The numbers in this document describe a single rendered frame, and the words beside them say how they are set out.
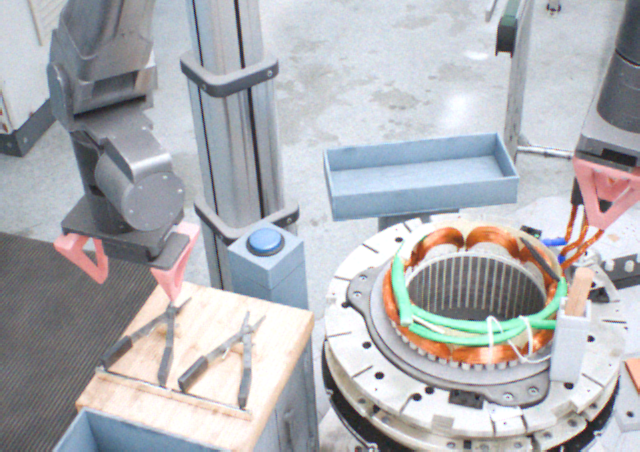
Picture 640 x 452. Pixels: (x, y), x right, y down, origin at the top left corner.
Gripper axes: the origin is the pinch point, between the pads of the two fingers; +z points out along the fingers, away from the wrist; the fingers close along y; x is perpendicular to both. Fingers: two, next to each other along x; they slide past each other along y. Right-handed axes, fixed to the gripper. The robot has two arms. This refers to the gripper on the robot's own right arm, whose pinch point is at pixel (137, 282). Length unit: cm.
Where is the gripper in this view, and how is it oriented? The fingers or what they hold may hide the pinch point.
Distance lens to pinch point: 95.2
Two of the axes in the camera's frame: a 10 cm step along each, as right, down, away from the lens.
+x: 3.4, -6.2, 7.0
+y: 9.4, 1.9, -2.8
